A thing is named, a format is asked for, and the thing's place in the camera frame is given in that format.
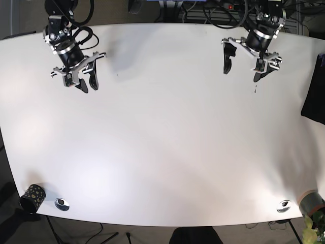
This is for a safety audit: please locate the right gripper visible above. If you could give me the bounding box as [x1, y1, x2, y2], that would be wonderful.
[43, 15, 106, 94]

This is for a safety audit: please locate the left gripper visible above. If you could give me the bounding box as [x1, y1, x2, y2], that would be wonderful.
[221, 1, 286, 82]

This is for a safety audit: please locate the black T-shirt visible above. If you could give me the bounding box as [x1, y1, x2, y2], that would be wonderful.
[301, 53, 325, 125]

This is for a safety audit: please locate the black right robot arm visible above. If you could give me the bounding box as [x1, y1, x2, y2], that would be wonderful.
[43, 1, 106, 93]

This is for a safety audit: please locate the left silver table grommet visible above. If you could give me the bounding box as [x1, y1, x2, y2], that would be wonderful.
[54, 198, 70, 211]

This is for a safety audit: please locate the silver table grommet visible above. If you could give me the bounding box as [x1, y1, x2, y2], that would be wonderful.
[276, 200, 291, 213]
[54, 198, 70, 211]

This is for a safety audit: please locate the black gold spotted cup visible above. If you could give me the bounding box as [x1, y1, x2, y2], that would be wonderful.
[19, 184, 46, 214]

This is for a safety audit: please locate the right silver table grommet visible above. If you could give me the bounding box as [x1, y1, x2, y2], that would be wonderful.
[276, 200, 291, 213]

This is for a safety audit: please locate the grey plant pot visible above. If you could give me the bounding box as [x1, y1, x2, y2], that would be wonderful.
[297, 190, 324, 217]

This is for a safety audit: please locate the green potted plant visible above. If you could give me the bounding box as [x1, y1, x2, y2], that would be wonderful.
[302, 210, 324, 244]

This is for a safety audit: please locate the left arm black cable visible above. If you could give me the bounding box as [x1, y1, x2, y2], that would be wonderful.
[202, 0, 259, 30]

